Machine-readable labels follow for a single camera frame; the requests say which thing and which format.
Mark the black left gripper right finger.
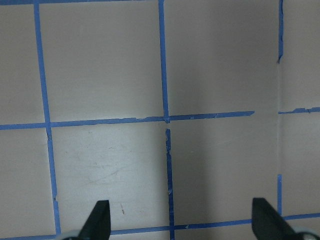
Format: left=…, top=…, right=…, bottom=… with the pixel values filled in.
left=251, top=197, right=302, bottom=240

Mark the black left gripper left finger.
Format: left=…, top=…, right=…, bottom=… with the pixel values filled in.
left=76, top=200, right=111, bottom=240

